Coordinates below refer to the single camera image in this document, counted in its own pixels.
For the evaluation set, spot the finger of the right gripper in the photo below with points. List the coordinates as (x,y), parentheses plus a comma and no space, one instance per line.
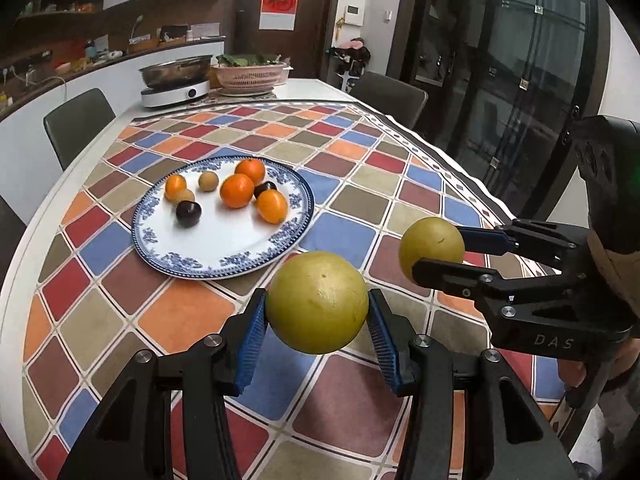
(481,285)
(559,246)

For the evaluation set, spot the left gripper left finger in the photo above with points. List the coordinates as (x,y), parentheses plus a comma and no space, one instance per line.
(128,434)

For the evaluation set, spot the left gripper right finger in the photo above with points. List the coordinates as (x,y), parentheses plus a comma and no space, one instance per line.
(506,435)

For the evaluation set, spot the green round fruit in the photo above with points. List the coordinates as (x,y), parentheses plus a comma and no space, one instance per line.
(430,238)

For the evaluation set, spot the large yellow-green fruit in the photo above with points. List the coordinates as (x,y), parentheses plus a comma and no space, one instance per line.
(317,303)

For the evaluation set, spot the oval orange fruit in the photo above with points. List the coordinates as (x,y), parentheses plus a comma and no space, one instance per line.
(272,206)

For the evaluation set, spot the dark plum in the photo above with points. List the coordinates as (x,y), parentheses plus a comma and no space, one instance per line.
(188,213)
(263,187)

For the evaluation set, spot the large orange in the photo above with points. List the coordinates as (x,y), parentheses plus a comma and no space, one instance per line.
(237,191)
(252,168)

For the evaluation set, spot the small tangerine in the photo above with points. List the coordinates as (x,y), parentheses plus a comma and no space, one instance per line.
(174,185)

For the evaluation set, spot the small tan kiwi fruit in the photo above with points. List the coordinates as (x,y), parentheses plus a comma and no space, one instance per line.
(208,181)

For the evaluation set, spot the grey chair right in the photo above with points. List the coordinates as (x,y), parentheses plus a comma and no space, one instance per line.
(390,96)

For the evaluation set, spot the grey chair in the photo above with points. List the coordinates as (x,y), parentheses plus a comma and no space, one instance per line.
(390,96)
(75,123)
(12,229)

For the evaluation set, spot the blue white porcelain plate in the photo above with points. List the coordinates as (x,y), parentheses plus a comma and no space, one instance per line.
(225,242)

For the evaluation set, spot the grey chair near left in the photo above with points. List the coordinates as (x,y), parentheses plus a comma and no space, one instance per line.
(12,229)

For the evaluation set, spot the stroller with pink cloth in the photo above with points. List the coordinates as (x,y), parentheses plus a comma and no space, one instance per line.
(352,58)

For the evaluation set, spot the dark wooden door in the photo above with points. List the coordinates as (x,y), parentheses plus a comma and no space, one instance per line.
(295,30)

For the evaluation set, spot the white counter cabinet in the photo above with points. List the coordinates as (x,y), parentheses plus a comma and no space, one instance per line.
(43,137)

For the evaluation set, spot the pink basket with greens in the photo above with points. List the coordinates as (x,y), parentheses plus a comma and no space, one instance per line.
(248,75)

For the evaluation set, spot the grey chair far left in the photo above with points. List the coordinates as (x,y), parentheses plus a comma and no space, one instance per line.
(75,123)

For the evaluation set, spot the white induction cooker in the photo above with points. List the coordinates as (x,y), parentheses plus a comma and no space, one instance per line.
(170,97)

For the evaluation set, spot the steel pot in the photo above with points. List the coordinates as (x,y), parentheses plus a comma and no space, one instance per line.
(176,73)

